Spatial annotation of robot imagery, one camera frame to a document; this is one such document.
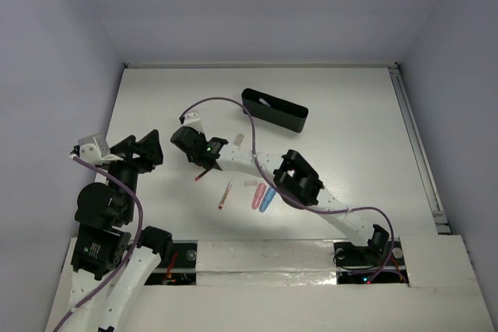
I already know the black stationery container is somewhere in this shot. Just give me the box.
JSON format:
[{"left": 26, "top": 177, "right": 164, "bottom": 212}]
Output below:
[{"left": 241, "top": 88, "right": 309, "bottom": 133}]

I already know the blue highlighter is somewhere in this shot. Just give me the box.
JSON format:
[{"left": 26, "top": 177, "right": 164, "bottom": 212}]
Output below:
[{"left": 258, "top": 187, "right": 276, "bottom": 213}]

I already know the white pen in container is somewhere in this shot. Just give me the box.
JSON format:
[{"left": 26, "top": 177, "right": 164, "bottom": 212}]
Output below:
[{"left": 259, "top": 98, "right": 271, "bottom": 107}]

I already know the grey white eraser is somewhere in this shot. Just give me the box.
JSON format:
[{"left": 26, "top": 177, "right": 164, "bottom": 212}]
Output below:
[{"left": 233, "top": 134, "right": 244, "bottom": 146}]

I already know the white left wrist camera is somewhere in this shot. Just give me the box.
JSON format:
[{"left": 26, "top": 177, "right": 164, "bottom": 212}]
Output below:
[{"left": 70, "top": 134, "right": 110, "bottom": 165}]

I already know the aluminium side rail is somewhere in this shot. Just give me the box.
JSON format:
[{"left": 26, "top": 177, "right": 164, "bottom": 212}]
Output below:
[{"left": 388, "top": 65, "right": 452, "bottom": 235}]

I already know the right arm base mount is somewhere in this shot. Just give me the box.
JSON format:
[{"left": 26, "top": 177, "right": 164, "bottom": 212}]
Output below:
[{"left": 332, "top": 241, "right": 409, "bottom": 285}]

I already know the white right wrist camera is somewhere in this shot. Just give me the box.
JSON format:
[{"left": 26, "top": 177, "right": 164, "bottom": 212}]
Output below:
[{"left": 180, "top": 110, "right": 204, "bottom": 134}]

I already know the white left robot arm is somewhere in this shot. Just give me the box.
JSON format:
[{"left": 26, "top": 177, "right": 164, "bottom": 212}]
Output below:
[{"left": 54, "top": 130, "right": 173, "bottom": 331}]

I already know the pink highlighter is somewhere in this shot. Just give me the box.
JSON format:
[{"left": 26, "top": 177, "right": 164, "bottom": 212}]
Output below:
[{"left": 251, "top": 183, "right": 267, "bottom": 210}]

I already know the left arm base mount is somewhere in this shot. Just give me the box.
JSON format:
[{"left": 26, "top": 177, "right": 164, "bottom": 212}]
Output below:
[{"left": 145, "top": 241, "right": 198, "bottom": 286}]

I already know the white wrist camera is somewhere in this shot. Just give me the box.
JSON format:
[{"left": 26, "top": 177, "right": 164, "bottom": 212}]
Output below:
[
  {"left": 180, "top": 110, "right": 204, "bottom": 134},
  {"left": 70, "top": 134, "right": 110, "bottom": 165}
]

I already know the orange highlighter pen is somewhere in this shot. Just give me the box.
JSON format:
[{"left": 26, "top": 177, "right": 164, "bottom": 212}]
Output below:
[{"left": 195, "top": 169, "right": 211, "bottom": 181}]

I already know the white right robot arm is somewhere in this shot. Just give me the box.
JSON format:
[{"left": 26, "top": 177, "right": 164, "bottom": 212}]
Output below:
[{"left": 170, "top": 126, "right": 392, "bottom": 264}]

